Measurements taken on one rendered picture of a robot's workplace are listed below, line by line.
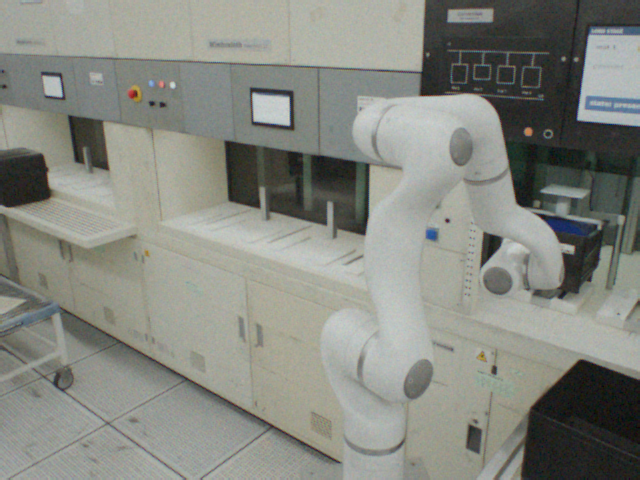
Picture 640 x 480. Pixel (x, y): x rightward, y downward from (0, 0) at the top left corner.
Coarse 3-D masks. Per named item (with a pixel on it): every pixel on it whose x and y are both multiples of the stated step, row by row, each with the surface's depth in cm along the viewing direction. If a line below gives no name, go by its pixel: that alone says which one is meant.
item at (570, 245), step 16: (544, 192) 173; (560, 192) 171; (576, 192) 171; (528, 208) 182; (560, 208) 174; (608, 224) 176; (560, 240) 168; (576, 240) 165; (592, 240) 169; (576, 256) 167; (592, 256) 173; (576, 272) 168; (592, 272) 179; (528, 288) 181; (560, 288) 172; (576, 288) 169
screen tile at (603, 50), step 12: (600, 48) 130; (612, 48) 128; (624, 48) 127; (636, 48) 126; (600, 60) 131; (612, 60) 129; (624, 60) 128; (636, 60) 126; (600, 72) 131; (612, 72) 130; (624, 72) 128; (636, 72) 127; (588, 84) 134; (600, 84) 132; (612, 84) 130; (624, 84) 129; (636, 84) 127
